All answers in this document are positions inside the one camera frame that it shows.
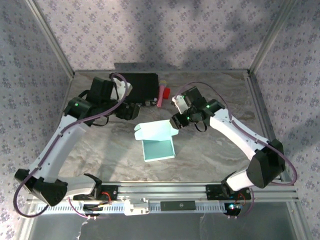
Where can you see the aluminium frame post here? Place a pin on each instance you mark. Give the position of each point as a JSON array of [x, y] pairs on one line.
[[272, 37], [50, 37]]

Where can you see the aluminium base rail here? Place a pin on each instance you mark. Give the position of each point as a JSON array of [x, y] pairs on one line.
[[162, 190]]

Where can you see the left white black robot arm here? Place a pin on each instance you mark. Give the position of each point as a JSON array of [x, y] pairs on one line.
[[57, 155]]

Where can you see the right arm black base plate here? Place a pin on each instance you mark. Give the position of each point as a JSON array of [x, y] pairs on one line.
[[212, 192]]

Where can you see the black controller board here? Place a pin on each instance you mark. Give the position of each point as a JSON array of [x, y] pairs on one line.
[[233, 211], [91, 207]]

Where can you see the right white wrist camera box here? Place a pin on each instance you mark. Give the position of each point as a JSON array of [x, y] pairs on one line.
[[180, 103]]

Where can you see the white plastic connector piece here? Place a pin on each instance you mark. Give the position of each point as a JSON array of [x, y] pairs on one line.
[[135, 210]]

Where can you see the aluminium side rail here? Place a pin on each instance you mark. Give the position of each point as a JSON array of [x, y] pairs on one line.
[[257, 100], [68, 88]]

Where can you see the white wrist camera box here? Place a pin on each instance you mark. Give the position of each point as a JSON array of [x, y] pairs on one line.
[[180, 103], [121, 90]]

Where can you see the red block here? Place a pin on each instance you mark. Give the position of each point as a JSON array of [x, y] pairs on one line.
[[166, 93]]

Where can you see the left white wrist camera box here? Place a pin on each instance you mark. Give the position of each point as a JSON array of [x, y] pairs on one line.
[[121, 90]]

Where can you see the small black rectangular box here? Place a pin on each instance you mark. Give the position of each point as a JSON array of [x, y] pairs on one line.
[[177, 205]]

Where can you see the right black controller board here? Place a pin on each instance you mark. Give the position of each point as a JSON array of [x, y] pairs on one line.
[[233, 211]]

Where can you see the black briefcase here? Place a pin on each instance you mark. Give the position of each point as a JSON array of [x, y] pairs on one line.
[[145, 85]]

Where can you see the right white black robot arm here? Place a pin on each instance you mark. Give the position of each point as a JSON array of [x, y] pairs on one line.
[[267, 167]]

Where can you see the light blue paper box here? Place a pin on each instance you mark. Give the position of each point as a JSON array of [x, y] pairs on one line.
[[157, 150]]

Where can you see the left black controller board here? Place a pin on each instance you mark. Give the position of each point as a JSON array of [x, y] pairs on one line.
[[91, 207]]

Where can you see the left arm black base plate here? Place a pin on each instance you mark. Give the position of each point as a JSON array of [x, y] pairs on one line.
[[112, 192]]

